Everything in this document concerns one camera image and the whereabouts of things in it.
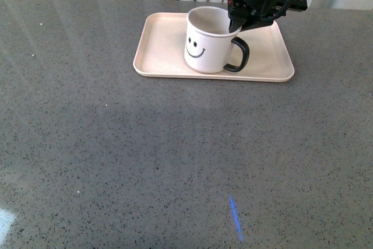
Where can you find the white smiley mug black handle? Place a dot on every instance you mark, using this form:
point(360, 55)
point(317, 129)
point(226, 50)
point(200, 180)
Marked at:
point(209, 42)

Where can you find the beige rectangular plastic tray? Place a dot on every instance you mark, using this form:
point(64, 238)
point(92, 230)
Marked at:
point(160, 52)

